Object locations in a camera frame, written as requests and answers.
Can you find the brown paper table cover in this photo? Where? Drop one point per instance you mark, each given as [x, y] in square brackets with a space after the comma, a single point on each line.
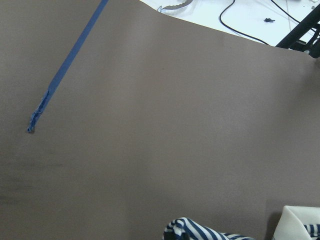
[156, 119]

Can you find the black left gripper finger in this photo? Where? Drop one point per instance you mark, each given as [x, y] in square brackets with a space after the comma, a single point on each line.
[173, 236]

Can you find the white hanger hook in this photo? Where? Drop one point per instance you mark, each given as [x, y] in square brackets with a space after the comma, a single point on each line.
[185, 3]

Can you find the black tripod stand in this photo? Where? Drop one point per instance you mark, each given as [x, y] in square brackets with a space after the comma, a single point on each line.
[292, 39]

